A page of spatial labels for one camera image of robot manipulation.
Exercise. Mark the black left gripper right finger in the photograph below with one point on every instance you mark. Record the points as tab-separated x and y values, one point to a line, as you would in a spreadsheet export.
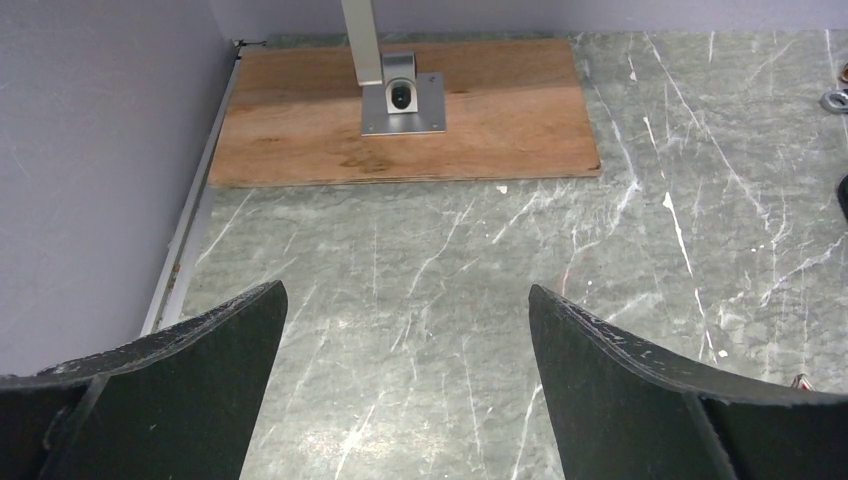
623	407

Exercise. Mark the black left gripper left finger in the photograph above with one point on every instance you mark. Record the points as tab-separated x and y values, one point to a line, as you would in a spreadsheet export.
181	403

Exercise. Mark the black poker set case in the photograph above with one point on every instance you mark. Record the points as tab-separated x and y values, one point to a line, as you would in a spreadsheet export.
842	195

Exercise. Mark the brown wooden board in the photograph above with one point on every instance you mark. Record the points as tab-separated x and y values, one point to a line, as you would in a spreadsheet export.
477	110

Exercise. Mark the silver metal stand bracket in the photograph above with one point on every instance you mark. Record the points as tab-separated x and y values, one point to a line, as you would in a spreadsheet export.
396	98

